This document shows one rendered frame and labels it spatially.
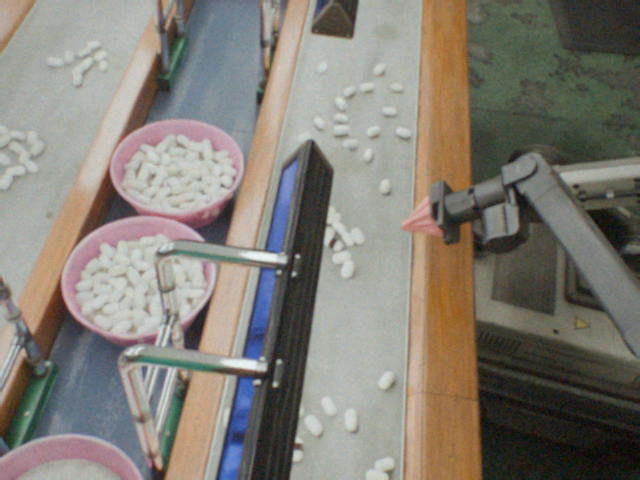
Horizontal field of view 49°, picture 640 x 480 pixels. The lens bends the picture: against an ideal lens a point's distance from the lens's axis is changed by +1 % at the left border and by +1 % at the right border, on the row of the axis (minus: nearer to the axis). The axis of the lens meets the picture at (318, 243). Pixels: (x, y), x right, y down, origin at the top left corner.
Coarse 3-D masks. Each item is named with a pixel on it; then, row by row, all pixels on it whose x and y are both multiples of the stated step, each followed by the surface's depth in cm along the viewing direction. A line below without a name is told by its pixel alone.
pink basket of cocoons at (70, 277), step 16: (112, 224) 131; (128, 224) 133; (144, 224) 134; (160, 224) 134; (176, 224) 133; (112, 240) 133; (128, 240) 135; (80, 256) 128; (64, 272) 124; (80, 272) 129; (208, 272) 129; (64, 288) 122; (208, 288) 126; (80, 320) 118; (192, 320) 127; (112, 336) 117; (128, 336) 117; (144, 336) 117
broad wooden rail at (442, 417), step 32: (448, 0) 189; (448, 32) 180; (448, 64) 171; (448, 96) 164; (448, 128) 157; (416, 160) 153; (448, 160) 150; (416, 192) 146; (416, 256) 135; (448, 256) 134; (416, 288) 130; (448, 288) 129; (416, 320) 125; (448, 320) 124; (416, 352) 121; (448, 352) 120; (416, 384) 117; (448, 384) 116; (416, 416) 113; (448, 416) 113; (416, 448) 110; (448, 448) 109; (480, 448) 111
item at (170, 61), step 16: (160, 0) 153; (176, 0) 169; (160, 16) 156; (176, 16) 173; (160, 32) 159; (176, 32) 177; (160, 48) 162; (176, 48) 175; (160, 64) 166; (176, 64) 173; (160, 80) 168
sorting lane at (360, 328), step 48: (384, 0) 191; (336, 48) 176; (384, 48) 178; (336, 96) 164; (384, 96) 166; (288, 144) 153; (336, 144) 154; (384, 144) 155; (336, 192) 145; (384, 240) 138; (336, 288) 130; (384, 288) 131; (240, 336) 122; (336, 336) 123; (384, 336) 124; (336, 384) 118; (336, 432) 112; (384, 432) 113
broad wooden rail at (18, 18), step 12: (0, 0) 173; (12, 0) 173; (24, 0) 174; (36, 0) 178; (0, 12) 170; (12, 12) 170; (24, 12) 172; (0, 24) 167; (12, 24) 168; (0, 36) 164; (12, 36) 168; (0, 48) 163
